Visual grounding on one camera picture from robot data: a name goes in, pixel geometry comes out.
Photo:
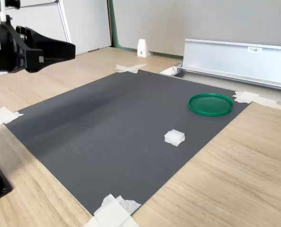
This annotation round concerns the small white plastic terminal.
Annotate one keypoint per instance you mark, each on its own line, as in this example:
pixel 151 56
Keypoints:
pixel 174 137

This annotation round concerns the round green lid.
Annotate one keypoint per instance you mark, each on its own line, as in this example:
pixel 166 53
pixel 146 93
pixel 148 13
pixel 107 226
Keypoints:
pixel 210 105

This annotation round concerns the white partition panel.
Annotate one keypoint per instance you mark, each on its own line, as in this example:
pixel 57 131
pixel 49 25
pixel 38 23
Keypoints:
pixel 83 23

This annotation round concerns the white tape patch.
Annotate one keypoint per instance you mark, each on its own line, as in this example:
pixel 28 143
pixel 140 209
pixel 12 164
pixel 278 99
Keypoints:
pixel 5 115
pixel 128 68
pixel 112 212
pixel 245 97

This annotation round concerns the dark grey mat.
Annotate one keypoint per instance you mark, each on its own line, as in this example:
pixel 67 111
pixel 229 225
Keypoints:
pixel 107 142

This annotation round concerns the grey partition panel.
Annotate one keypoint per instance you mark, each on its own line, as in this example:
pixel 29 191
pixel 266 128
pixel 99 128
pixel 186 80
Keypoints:
pixel 202 19

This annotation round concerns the small white bracket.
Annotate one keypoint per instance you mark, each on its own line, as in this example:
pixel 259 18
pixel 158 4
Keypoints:
pixel 142 48

